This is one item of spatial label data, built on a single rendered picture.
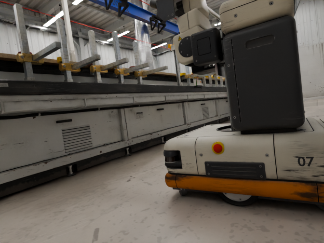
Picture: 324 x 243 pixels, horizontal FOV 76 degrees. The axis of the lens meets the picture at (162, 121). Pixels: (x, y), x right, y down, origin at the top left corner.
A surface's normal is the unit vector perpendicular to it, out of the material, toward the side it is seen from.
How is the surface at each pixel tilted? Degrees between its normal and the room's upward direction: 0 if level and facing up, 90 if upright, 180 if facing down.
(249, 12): 90
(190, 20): 90
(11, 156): 90
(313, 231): 0
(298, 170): 90
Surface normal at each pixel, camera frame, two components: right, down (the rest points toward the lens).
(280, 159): -0.52, 0.11
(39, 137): 0.78, -0.07
